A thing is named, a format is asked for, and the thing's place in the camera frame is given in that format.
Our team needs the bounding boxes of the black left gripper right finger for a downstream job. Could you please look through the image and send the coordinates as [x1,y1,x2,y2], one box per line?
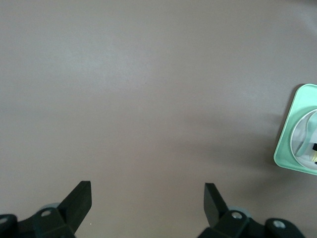
[197,182,305,238]

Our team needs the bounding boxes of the light green rectangular tray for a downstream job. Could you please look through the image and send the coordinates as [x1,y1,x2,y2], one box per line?
[273,83,317,176]

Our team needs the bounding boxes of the round beige plate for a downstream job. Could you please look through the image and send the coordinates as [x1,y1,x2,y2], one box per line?
[289,108,317,167]

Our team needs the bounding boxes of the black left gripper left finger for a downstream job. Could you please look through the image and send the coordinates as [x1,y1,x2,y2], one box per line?
[0,180,93,238]

